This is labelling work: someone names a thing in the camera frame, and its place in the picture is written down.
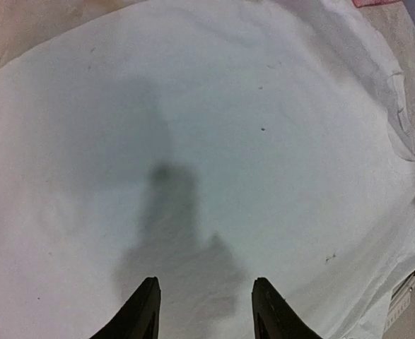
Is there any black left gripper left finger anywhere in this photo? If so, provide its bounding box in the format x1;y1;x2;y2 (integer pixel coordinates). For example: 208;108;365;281
90;277;160;339

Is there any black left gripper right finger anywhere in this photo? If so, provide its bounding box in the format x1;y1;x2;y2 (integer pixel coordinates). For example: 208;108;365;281
252;278;321;339

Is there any white t-shirt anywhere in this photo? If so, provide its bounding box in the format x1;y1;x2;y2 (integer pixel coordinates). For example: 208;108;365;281
0;1;415;338

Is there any folded pink garment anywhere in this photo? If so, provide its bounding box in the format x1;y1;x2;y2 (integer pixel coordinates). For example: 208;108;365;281
352;0;401;8

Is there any front aluminium rail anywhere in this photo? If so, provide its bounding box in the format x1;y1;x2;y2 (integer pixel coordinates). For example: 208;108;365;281
386;275;415;326

